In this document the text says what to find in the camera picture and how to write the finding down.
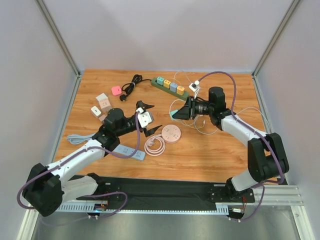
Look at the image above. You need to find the light blue small charger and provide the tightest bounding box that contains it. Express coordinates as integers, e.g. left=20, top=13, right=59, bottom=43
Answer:
left=169, top=109, right=178, bottom=120

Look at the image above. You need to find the pink round power strip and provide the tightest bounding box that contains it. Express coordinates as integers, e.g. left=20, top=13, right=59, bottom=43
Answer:
left=144, top=124, right=182, bottom=157

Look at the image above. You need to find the brown pink charger plug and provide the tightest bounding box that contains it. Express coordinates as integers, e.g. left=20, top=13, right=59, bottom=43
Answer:
left=98, top=114, right=106, bottom=122

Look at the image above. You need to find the light blue power strip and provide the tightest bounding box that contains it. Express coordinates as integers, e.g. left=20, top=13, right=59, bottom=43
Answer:
left=67, top=134, right=146, bottom=162

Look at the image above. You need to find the beige patterned cube charger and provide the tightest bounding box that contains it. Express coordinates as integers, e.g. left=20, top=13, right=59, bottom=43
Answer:
left=98, top=98, right=113, bottom=114

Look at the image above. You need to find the white charger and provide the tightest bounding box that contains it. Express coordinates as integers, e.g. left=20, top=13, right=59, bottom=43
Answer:
left=90, top=106, right=102, bottom=118

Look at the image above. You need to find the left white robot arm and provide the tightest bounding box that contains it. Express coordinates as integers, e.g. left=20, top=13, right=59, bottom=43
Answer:
left=16, top=100, right=158, bottom=217

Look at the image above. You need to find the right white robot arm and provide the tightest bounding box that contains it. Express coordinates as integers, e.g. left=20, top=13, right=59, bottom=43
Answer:
left=172, top=86, right=290, bottom=192

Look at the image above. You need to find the orange charger plug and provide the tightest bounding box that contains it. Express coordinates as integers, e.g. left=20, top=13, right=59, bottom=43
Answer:
left=176, top=85, right=185, bottom=96

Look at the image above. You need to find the blue charger plug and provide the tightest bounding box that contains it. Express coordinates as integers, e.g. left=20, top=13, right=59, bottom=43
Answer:
left=169, top=82, right=178, bottom=92

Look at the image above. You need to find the teal charger plug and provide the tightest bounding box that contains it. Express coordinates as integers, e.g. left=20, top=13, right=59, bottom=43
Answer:
left=156, top=76, right=165, bottom=86

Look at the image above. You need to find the yellow charger plug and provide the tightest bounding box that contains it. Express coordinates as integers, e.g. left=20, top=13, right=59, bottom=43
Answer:
left=163, top=79, right=171, bottom=89

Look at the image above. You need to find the green power strip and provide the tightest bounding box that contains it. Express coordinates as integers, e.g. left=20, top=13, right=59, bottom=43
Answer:
left=151, top=76, right=189, bottom=100

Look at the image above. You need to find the black base mat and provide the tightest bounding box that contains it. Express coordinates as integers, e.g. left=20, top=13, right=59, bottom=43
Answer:
left=89, top=173, right=255, bottom=210

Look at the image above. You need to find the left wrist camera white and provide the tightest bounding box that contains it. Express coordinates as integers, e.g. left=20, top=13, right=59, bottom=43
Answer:
left=136, top=107, right=154, bottom=128

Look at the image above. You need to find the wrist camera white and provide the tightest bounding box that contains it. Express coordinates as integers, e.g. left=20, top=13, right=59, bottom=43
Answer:
left=188, top=80, right=201, bottom=98
left=136, top=107, right=154, bottom=128

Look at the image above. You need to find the black power cord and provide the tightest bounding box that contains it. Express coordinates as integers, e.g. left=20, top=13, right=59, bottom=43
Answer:
left=118, top=74, right=153, bottom=103

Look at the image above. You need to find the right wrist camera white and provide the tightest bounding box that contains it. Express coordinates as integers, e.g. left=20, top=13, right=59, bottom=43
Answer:
left=188, top=80, right=201, bottom=98

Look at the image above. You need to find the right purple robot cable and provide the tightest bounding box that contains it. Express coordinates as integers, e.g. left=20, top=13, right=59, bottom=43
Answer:
left=198, top=71, right=286, bottom=223

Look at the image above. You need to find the grey slotted cable duct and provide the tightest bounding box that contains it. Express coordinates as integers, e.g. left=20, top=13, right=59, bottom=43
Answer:
left=56, top=201, right=245, bottom=216

